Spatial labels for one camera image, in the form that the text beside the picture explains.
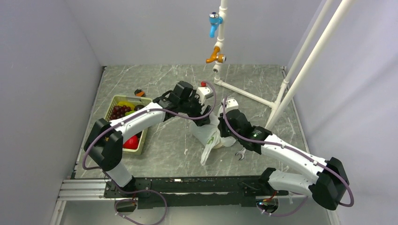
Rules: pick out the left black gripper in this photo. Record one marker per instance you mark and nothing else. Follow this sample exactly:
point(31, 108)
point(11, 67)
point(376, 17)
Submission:
point(195, 98)

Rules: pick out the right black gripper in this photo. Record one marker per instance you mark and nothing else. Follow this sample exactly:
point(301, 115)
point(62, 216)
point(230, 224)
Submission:
point(220, 126)

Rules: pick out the white plastic bag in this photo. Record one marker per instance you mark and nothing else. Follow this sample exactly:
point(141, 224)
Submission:
point(210, 136)

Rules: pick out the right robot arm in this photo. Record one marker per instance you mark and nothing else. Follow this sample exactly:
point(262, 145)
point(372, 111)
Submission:
point(325, 180)

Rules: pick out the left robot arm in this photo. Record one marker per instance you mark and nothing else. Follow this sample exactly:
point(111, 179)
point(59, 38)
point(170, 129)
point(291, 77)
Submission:
point(104, 144)

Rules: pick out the dark purple fake fruit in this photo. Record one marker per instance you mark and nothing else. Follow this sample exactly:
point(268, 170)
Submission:
point(138, 107)

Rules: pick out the yellow fake banana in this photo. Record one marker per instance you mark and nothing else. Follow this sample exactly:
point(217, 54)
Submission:
point(126, 103)

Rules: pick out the red fake apple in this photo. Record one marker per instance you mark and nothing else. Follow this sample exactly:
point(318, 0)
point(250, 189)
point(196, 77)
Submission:
point(132, 143)

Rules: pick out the purple fake grapes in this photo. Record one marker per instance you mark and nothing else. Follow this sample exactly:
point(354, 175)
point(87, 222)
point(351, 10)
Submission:
point(119, 111)

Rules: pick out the silver wrench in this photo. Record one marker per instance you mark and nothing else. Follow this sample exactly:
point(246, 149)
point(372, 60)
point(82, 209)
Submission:
point(241, 154)

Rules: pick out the small orange black object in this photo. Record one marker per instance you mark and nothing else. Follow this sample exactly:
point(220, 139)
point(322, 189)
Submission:
point(139, 93)

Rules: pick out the orange valve tap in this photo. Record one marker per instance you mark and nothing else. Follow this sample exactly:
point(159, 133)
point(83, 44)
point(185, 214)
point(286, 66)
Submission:
point(216, 56)

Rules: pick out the beige plastic basket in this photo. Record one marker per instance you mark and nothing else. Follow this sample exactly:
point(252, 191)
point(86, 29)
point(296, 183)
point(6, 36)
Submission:
point(136, 101)

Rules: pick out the blue valve tap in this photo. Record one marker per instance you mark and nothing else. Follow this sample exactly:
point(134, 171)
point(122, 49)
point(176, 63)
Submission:
point(215, 20)

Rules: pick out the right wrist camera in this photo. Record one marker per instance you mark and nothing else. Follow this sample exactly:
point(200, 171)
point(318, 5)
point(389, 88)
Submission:
point(230, 104)

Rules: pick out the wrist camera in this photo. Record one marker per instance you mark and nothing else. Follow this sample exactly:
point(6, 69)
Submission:
point(230, 104)
point(203, 92)

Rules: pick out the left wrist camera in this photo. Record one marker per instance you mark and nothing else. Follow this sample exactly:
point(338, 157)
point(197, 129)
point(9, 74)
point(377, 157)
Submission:
point(203, 92)

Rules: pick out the white pvc pipe frame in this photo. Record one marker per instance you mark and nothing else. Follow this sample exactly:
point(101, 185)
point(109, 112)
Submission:
point(273, 32)

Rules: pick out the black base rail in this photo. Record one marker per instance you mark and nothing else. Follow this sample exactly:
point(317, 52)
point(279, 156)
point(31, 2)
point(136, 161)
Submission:
point(196, 191)

